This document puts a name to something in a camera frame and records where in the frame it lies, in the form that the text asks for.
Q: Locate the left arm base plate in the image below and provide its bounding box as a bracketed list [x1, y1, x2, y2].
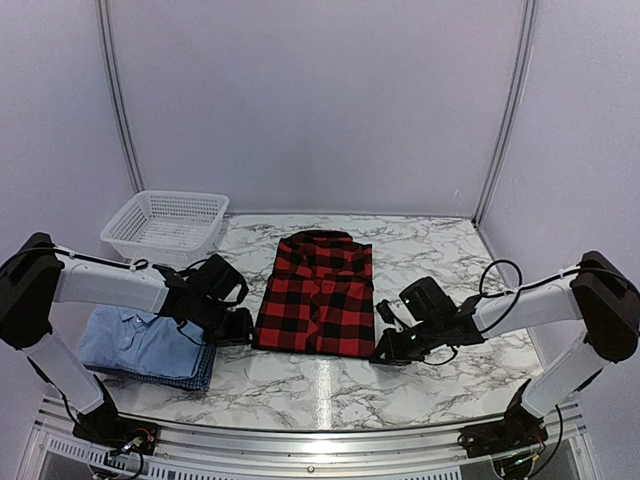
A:
[72, 416, 159, 455]

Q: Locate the light blue shirt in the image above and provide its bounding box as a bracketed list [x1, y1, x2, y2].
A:
[79, 305, 207, 379]

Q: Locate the red black plaid shirt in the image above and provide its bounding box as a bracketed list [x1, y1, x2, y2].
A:
[252, 230, 376, 359]

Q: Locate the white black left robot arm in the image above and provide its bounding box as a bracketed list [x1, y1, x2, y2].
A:
[1, 232, 253, 453]

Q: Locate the white plastic laundry basket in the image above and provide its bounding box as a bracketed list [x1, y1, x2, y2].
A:
[100, 190, 230, 267]

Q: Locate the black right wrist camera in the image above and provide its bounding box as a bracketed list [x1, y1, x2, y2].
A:
[376, 276, 458, 334]

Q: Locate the right aluminium corner post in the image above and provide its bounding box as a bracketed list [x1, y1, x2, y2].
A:
[472, 0, 539, 228]

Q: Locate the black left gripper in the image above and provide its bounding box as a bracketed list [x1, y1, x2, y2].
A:
[193, 296, 259, 347]

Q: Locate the blue checked shirt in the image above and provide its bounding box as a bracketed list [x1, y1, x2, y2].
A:
[86, 344, 216, 391]

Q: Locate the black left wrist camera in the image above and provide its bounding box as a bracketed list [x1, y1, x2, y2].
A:
[187, 254, 249, 307]

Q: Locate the aluminium front frame rail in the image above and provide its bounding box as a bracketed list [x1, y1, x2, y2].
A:
[15, 396, 605, 479]

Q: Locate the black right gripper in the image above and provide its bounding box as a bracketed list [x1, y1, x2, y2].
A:
[368, 317, 443, 366]

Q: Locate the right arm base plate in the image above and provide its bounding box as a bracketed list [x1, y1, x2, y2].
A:
[457, 420, 548, 458]

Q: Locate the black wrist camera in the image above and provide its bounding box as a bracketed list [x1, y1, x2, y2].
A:
[187, 254, 249, 307]
[376, 276, 458, 334]

